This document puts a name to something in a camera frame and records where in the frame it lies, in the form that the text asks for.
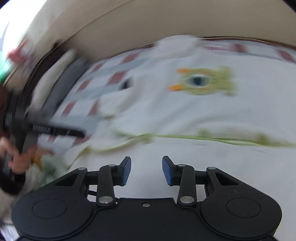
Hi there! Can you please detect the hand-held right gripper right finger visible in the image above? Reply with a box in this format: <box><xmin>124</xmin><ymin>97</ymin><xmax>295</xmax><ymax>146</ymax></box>
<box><xmin>162</xmin><ymin>156</ymin><xmax>238</xmax><ymax>206</ymax></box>

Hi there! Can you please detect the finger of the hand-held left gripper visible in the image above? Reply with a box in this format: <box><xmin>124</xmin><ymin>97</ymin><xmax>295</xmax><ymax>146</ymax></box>
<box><xmin>30</xmin><ymin>123</ymin><xmax>86</xmax><ymax>138</ymax></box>

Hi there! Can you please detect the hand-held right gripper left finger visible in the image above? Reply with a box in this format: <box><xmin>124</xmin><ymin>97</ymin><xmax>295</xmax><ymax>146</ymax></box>
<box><xmin>55</xmin><ymin>156</ymin><xmax>132</xmax><ymax>207</ymax></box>

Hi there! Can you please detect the cream cardigan with green trim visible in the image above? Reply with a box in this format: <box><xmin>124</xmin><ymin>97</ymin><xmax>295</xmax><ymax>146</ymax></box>
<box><xmin>67</xmin><ymin>35</ymin><xmax>296</xmax><ymax>200</ymax></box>

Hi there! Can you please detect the person's left hand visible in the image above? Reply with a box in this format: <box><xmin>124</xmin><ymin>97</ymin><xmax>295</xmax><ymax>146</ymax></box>
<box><xmin>0</xmin><ymin>137</ymin><xmax>35</xmax><ymax>174</ymax></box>

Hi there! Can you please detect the pale green garment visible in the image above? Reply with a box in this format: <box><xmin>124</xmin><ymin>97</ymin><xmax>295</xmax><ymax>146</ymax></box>
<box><xmin>30</xmin><ymin>153</ymin><xmax>74</xmax><ymax>188</ymax></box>

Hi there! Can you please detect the pale green cloth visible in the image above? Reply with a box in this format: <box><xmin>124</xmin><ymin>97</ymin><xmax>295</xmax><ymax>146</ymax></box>
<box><xmin>0</xmin><ymin>53</ymin><xmax>12</xmax><ymax>81</ymax></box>

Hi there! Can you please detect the grey folded garment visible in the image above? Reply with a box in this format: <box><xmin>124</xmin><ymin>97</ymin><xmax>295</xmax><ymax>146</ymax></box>
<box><xmin>44</xmin><ymin>58</ymin><xmax>88</xmax><ymax>112</ymax></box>

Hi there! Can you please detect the cream folded garment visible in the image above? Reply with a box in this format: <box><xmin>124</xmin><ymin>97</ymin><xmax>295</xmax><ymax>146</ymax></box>
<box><xmin>32</xmin><ymin>49</ymin><xmax>77</xmax><ymax>102</ymax></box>

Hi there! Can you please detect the checked rug with dog print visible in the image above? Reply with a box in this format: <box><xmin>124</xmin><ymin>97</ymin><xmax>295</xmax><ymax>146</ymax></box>
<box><xmin>39</xmin><ymin>37</ymin><xmax>296</xmax><ymax>149</ymax></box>

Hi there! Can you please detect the beige sofa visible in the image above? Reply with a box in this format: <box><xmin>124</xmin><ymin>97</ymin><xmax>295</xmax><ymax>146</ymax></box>
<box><xmin>5</xmin><ymin>0</ymin><xmax>296</xmax><ymax>77</ymax></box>

